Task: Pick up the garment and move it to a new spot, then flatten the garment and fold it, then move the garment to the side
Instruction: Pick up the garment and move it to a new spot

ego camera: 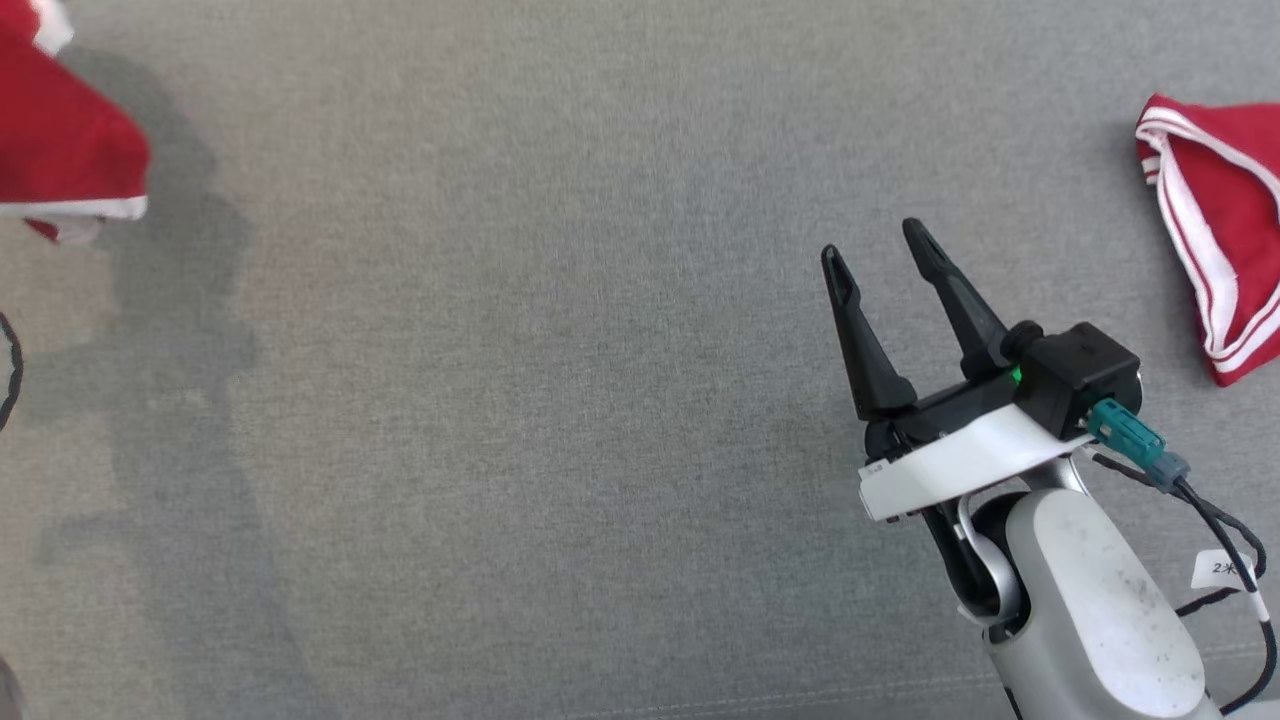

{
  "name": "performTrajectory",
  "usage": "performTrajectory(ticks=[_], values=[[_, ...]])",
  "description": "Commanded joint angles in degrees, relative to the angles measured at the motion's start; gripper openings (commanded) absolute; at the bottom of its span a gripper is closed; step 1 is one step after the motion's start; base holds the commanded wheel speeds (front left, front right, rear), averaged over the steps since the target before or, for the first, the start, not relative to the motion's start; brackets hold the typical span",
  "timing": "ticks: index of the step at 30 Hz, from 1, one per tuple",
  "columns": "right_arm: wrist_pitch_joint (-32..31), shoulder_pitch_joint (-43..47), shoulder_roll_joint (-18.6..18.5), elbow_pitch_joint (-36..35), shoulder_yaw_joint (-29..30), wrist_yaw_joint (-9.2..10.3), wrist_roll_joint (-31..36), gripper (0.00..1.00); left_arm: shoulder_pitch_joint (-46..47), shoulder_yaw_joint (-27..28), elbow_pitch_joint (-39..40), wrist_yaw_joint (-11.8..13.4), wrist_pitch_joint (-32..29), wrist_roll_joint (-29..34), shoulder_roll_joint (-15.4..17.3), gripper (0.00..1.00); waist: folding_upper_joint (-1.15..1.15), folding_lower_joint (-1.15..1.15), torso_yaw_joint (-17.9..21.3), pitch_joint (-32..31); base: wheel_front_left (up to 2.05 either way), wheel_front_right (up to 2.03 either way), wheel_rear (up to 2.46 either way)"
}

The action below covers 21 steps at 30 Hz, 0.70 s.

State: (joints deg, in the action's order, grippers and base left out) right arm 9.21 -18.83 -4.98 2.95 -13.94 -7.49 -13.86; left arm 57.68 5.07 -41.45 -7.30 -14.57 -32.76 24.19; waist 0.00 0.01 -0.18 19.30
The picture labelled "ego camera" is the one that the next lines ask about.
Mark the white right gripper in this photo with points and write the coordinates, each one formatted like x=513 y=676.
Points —
x=960 y=465

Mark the red jersey with striped trim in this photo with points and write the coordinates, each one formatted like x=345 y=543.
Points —
x=1230 y=220

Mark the red garment with white hem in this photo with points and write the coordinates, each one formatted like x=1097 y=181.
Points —
x=60 y=140

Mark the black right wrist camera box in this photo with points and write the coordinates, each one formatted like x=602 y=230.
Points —
x=1075 y=375

